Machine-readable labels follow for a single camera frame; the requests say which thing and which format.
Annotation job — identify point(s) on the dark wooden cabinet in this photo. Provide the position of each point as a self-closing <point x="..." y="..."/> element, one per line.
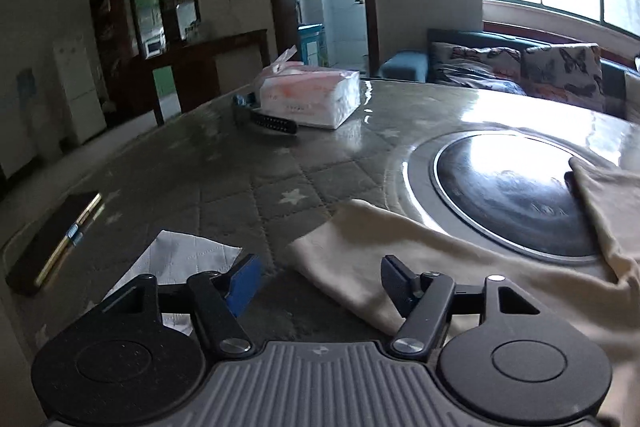
<point x="200" y="67"/>

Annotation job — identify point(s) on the blue corner sofa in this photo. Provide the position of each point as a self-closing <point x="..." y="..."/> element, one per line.
<point x="405" y="67"/>

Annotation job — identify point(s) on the white refrigerator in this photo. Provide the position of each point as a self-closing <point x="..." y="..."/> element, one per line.
<point x="80" y="102"/>

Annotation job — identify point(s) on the black flat box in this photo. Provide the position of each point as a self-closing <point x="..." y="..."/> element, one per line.
<point x="45" y="242"/>

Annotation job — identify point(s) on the white paper tissue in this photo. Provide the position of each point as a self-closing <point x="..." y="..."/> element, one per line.
<point x="175" y="252"/>

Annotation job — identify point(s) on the small butterfly print pillow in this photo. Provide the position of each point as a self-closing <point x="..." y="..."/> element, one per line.
<point x="475" y="62"/>

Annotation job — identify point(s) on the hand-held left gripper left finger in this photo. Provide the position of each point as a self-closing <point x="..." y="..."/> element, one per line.
<point x="245" y="282"/>

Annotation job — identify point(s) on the cream knit sweater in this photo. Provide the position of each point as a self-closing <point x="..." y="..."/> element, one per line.
<point x="450" y="267"/>

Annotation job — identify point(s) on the large butterfly print pillow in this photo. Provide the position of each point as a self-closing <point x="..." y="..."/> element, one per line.
<point x="565" y="67"/>

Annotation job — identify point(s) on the round black induction cooktop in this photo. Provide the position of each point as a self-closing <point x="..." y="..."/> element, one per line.
<point x="500" y="192"/>

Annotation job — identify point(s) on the white microwave oven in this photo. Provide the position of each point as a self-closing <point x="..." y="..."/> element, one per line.
<point x="153" y="47"/>

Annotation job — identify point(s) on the small blue shelf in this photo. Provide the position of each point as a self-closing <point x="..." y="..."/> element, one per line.
<point x="310" y="44"/>

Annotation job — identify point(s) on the white tissue pack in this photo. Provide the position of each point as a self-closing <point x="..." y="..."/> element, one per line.
<point x="305" y="97"/>

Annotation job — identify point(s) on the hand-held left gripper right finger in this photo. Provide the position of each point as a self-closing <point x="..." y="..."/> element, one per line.
<point x="395" y="279"/>

